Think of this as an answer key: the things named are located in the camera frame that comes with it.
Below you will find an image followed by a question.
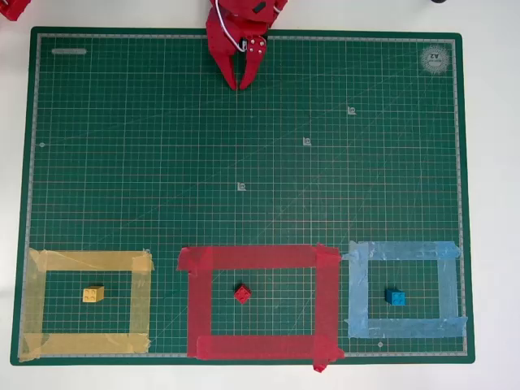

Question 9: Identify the red leader robot arm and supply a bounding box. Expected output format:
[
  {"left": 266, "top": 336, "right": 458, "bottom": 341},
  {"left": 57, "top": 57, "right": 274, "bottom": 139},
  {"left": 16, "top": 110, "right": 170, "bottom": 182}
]
[{"left": 0, "top": 0, "right": 33, "bottom": 22}]

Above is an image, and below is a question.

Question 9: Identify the red toy brick cube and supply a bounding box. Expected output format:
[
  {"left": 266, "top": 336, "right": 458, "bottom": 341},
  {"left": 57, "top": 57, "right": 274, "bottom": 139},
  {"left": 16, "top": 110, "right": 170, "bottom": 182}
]
[{"left": 233, "top": 283, "right": 253, "bottom": 305}]

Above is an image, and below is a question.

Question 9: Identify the yellow toy brick cube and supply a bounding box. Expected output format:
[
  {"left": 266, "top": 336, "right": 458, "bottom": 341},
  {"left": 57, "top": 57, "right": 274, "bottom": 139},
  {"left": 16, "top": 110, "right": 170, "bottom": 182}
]
[{"left": 82, "top": 285, "right": 106, "bottom": 304}]

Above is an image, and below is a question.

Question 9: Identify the blue toy brick cube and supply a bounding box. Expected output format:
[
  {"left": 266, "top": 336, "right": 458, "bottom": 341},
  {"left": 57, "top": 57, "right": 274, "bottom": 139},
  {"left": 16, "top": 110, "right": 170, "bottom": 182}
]
[{"left": 384, "top": 287, "right": 406, "bottom": 307}]

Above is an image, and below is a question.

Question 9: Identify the red tape square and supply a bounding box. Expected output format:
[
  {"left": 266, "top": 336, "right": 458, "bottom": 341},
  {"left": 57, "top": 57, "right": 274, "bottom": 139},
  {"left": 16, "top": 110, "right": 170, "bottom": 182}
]
[{"left": 176, "top": 242, "right": 345, "bottom": 374}]

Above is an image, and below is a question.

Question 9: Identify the blue tape square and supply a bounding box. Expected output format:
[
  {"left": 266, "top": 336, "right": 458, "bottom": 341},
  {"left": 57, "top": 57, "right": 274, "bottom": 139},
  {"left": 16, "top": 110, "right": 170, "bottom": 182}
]
[{"left": 340, "top": 240, "right": 469, "bottom": 340}]

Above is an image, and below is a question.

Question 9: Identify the yellow tape square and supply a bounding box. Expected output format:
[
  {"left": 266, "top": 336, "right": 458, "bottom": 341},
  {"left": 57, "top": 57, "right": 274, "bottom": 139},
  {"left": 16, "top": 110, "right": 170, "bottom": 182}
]
[{"left": 18, "top": 247, "right": 155, "bottom": 362}]

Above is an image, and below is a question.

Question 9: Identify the green cutting mat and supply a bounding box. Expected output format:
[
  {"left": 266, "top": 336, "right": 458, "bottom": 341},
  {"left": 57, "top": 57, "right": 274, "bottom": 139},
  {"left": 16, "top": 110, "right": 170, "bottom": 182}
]
[{"left": 10, "top": 26, "right": 475, "bottom": 366}]

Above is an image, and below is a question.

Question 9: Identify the white robot arm cable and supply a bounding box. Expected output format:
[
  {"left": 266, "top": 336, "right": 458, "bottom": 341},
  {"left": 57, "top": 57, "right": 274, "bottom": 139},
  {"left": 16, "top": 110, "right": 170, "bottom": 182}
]
[{"left": 214, "top": 0, "right": 248, "bottom": 53}]

